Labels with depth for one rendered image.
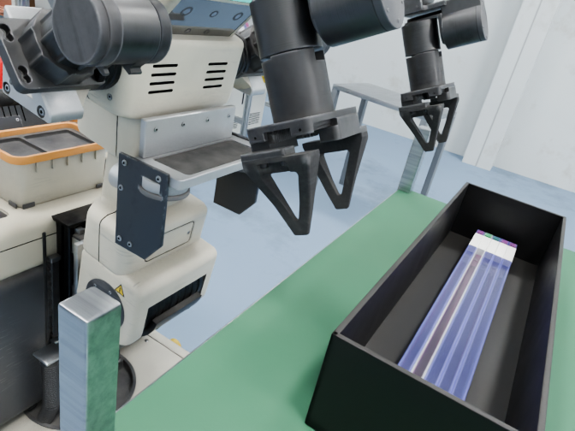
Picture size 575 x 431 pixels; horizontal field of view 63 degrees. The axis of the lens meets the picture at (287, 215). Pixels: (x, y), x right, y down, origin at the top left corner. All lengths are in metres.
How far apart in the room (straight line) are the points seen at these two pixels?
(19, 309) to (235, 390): 0.72
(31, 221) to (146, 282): 0.29
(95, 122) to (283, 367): 0.53
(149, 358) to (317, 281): 0.89
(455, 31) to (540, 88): 4.76
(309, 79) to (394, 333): 0.34
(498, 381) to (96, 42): 0.57
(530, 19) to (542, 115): 0.96
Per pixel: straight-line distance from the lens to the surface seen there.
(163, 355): 1.50
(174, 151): 0.79
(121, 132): 0.82
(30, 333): 1.20
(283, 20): 0.42
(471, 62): 5.60
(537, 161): 5.65
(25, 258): 1.08
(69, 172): 1.12
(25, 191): 1.08
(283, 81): 0.42
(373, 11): 0.39
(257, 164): 0.40
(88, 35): 0.55
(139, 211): 0.76
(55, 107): 0.67
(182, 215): 0.93
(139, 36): 0.57
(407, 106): 0.79
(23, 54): 0.66
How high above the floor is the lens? 1.32
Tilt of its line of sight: 26 degrees down
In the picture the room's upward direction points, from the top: 13 degrees clockwise
